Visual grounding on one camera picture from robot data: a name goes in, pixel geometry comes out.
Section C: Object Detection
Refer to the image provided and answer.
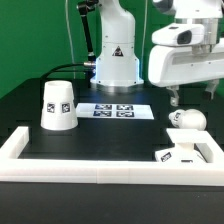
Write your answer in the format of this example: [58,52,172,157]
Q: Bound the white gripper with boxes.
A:
[148,43,224,107]

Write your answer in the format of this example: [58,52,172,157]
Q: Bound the white lamp bulb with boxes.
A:
[168,109,207,131]

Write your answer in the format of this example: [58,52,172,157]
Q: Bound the white lamp base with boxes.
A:
[154,128,206,164]

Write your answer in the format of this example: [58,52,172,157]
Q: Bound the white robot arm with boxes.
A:
[91,0,224,106]

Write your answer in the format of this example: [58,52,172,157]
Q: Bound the white lamp shade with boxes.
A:
[41,80,78,131]

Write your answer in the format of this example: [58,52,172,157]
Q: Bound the white marker sheet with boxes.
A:
[76,103,154,120]

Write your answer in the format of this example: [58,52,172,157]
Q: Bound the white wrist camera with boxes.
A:
[152,23,205,47]

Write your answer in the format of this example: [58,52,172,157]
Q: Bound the black cable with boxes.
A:
[39,0,100,81]

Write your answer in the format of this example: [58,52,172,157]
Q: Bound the white cable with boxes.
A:
[65,0,76,80]

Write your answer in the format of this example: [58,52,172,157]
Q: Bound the white U-shaped frame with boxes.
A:
[0,126,224,186]

